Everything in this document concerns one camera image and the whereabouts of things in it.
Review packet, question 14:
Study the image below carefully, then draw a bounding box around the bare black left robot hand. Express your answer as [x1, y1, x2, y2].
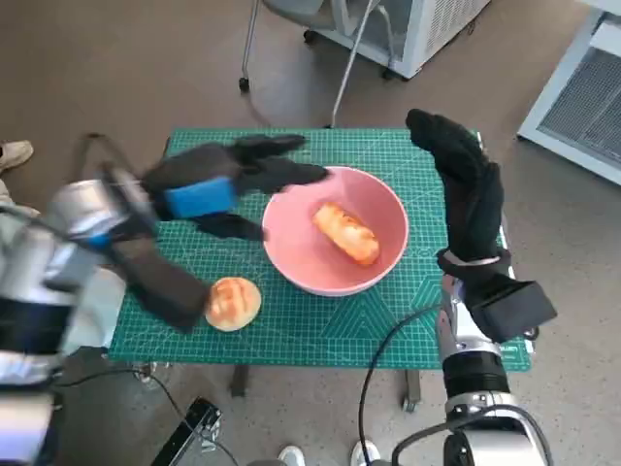
[143, 134, 329, 242]

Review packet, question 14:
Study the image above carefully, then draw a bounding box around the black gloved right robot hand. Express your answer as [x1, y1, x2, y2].
[406, 109, 506, 263]

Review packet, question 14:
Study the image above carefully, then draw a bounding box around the pink bowl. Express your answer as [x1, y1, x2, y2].
[261, 165, 409, 297]

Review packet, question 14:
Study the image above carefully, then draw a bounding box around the long toy bread roll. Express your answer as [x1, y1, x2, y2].
[311, 202, 381, 267]

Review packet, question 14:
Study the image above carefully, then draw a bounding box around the round toy bread bun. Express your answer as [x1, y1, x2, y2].
[204, 276, 263, 333]

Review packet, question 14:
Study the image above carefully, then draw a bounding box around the white unit with grey grille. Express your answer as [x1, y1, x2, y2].
[516, 9, 621, 188]

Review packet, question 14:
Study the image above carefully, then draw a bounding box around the white cabinet with vent grille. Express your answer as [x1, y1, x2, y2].
[304, 0, 494, 82]

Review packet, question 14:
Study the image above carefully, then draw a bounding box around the green cutting mat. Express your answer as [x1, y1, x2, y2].
[107, 128, 538, 373]

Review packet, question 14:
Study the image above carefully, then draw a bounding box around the black table leg with caster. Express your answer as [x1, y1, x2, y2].
[401, 371, 422, 414]

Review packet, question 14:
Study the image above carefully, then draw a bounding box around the grey chair with metal legs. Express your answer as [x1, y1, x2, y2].
[237, 0, 394, 130]

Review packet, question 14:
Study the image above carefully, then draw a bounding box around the black metal clamp stand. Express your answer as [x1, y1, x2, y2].
[147, 396, 224, 466]

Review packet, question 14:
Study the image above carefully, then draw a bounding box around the white shoe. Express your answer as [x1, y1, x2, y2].
[278, 445, 307, 466]
[349, 439, 382, 466]

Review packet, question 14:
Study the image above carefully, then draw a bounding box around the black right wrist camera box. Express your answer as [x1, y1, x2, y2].
[470, 279, 558, 344]

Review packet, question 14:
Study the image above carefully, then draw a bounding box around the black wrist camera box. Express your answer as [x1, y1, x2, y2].
[470, 279, 558, 344]
[114, 237, 212, 334]

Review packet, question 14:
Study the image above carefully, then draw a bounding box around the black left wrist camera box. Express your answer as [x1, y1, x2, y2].
[114, 237, 212, 334]

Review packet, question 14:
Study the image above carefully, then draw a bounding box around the long black robot cable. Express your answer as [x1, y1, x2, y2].
[359, 308, 441, 466]

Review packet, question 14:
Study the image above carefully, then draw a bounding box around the black floor cable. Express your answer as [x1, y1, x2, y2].
[50, 366, 239, 466]

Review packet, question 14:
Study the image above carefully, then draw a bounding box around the black shoulder cable loop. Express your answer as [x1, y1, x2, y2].
[392, 402, 554, 466]

